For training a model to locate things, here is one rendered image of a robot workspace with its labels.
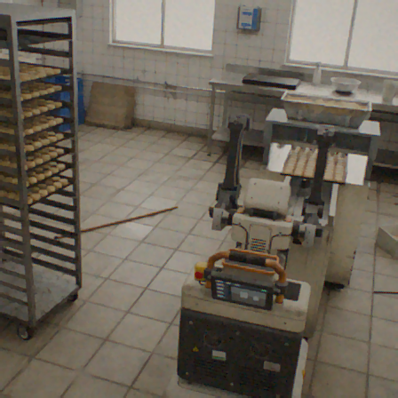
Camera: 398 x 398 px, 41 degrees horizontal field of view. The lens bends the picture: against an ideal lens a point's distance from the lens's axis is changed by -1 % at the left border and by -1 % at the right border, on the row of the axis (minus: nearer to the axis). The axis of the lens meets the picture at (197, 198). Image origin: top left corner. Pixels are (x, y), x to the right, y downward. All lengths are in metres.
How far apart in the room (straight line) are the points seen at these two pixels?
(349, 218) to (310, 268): 0.72
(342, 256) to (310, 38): 3.47
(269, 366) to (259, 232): 0.60
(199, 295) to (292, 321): 0.40
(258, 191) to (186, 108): 4.66
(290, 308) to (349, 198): 1.52
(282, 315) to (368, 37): 4.78
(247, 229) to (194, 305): 0.44
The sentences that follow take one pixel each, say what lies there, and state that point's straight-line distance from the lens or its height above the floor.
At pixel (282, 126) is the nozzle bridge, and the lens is 3.62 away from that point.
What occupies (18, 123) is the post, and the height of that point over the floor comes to 1.32.
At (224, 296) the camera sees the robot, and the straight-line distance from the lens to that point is 2.27.
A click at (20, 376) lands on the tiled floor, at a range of 3.16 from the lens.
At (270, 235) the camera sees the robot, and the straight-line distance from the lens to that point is 2.51.
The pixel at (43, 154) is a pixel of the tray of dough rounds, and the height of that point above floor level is 1.05.
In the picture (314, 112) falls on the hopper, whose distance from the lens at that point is 3.54.
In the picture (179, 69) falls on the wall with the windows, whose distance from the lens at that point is 7.03.
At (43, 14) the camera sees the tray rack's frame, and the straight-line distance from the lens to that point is 2.81.
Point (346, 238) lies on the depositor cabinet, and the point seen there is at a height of 0.44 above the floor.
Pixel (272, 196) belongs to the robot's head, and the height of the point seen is 1.11.
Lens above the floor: 2.08
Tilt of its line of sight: 24 degrees down
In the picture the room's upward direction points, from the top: 4 degrees clockwise
